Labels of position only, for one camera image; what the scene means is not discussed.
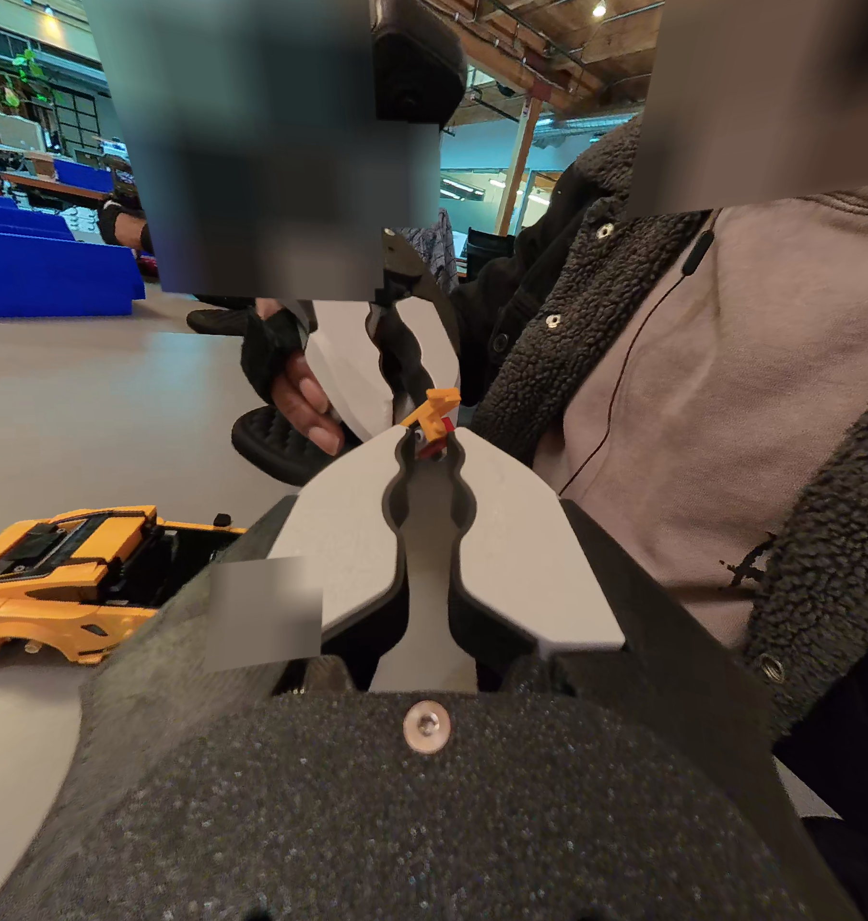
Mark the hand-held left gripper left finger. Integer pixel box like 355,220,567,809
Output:
269,426,415,688

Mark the red orange lego sub-assembly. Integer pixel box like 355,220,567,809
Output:
401,387,462,461

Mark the beige sweatshirt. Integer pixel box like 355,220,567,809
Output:
535,183,868,649

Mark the wooden post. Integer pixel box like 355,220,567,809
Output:
495,94,544,238

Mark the stack of blue plastic bins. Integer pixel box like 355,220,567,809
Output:
0,158,147,319

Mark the blue plaid shirt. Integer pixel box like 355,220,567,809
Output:
405,209,458,292

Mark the person's right hand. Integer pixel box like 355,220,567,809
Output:
241,301,346,456

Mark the black earphone cable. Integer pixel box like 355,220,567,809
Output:
558,209,720,499

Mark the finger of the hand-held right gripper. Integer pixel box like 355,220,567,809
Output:
310,298,406,441
394,294,465,394

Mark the yellow lego car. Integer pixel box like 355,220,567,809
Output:
0,506,248,666

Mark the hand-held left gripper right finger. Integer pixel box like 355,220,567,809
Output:
447,427,625,666

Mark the black office chair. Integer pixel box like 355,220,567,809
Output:
466,229,516,283

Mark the green potted plant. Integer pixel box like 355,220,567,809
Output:
0,49,57,119

